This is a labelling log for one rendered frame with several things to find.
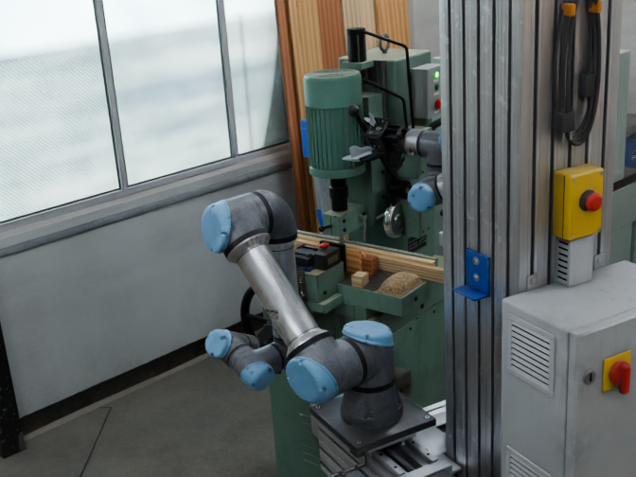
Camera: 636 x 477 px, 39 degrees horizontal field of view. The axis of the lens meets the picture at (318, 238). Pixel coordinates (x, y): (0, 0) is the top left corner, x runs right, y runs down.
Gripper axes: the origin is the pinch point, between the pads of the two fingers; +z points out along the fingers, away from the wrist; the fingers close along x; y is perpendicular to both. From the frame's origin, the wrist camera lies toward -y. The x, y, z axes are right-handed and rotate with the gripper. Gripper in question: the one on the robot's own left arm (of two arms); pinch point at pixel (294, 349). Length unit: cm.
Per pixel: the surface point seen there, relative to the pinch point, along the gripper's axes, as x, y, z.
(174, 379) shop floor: -131, 34, 97
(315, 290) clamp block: -2.3, -18.2, 5.8
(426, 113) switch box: 5, -82, 30
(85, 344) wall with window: -144, 26, 52
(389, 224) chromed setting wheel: 2, -44, 29
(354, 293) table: 4.8, -20.1, 15.7
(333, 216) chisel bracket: -10.1, -42.2, 16.3
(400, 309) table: 21.2, -18.9, 16.3
